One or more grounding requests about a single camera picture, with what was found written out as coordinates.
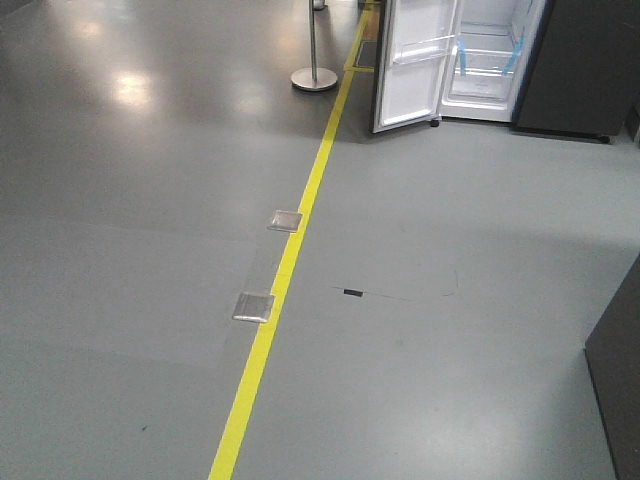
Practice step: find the yellow floor tape line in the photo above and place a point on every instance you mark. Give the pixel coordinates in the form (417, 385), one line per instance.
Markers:
(229, 446)

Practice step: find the lower clear door bin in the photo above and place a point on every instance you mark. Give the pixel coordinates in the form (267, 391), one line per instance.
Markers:
(416, 52)

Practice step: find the metal floor plate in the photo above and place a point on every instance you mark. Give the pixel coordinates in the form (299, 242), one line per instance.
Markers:
(253, 307)
(285, 221)

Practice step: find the far metal floor plate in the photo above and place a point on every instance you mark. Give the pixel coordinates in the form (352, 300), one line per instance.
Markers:
(285, 221)

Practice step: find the near metal floor plate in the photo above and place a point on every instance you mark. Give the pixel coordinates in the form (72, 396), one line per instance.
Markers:
(253, 307)

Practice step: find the clear fridge crisper drawer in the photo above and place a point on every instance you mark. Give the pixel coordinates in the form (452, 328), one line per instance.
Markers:
(482, 74)

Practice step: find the black floor tape piece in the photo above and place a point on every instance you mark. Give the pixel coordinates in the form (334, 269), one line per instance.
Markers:
(353, 292)

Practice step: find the silver stanchion post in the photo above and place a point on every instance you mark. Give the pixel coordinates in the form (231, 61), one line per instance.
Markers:
(314, 78)

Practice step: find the dark counter at right edge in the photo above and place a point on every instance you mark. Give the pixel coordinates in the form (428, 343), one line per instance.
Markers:
(612, 353)

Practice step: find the open fridge door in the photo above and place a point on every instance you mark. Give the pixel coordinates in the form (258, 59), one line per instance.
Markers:
(409, 94)

